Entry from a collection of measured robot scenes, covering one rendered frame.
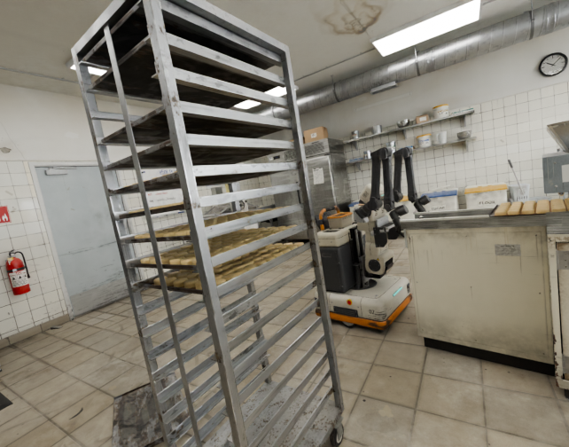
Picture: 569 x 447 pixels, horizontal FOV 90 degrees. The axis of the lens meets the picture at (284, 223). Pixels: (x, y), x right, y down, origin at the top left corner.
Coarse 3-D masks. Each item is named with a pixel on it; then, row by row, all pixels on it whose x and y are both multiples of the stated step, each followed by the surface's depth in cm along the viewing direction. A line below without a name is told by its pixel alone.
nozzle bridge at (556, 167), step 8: (560, 152) 163; (544, 160) 124; (552, 160) 122; (560, 160) 121; (568, 160) 119; (544, 168) 125; (552, 168) 123; (560, 168) 121; (568, 168) 120; (544, 176) 125; (552, 176) 124; (560, 176) 122; (568, 176) 120; (544, 184) 126; (552, 184) 124; (560, 184) 122; (568, 184) 121; (544, 192) 126; (552, 192) 125; (568, 192) 171
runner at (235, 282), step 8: (296, 248) 121; (304, 248) 126; (280, 256) 112; (288, 256) 116; (264, 264) 104; (272, 264) 107; (248, 272) 97; (256, 272) 100; (232, 280) 91; (240, 280) 94; (224, 288) 88; (232, 288) 90
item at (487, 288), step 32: (416, 256) 188; (448, 256) 175; (480, 256) 163; (512, 256) 154; (544, 256) 145; (416, 288) 192; (448, 288) 178; (480, 288) 167; (512, 288) 156; (544, 288) 147; (448, 320) 182; (480, 320) 170; (512, 320) 159; (544, 320) 150; (480, 352) 176; (512, 352) 162; (544, 352) 153
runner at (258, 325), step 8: (304, 288) 124; (312, 288) 129; (296, 296) 119; (280, 304) 110; (288, 304) 114; (272, 312) 106; (280, 312) 109; (264, 320) 102; (248, 328) 95; (256, 328) 98; (240, 336) 92; (248, 336) 95; (232, 344) 89; (216, 360) 84
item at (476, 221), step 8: (456, 216) 171; (464, 216) 167; (472, 216) 163; (480, 216) 161; (488, 216) 158; (504, 216) 153; (512, 216) 151; (520, 216) 149; (528, 216) 147; (536, 216) 145; (544, 216) 143; (408, 224) 188; (416, 224) 185; (424, 224) 182; (432, 224) 178; (440, 224) 175; (448, 224) 172; (456, 224) 169; (464, 224) 167; (472, 224) 164; (480, 224) 161; (488, 224) 159; (496, 224) 156; (504, 224) 154; (512, 224) 152; (520, 224) 150; (528, 224) 148; (536, 224) 145; (544, 224) 143
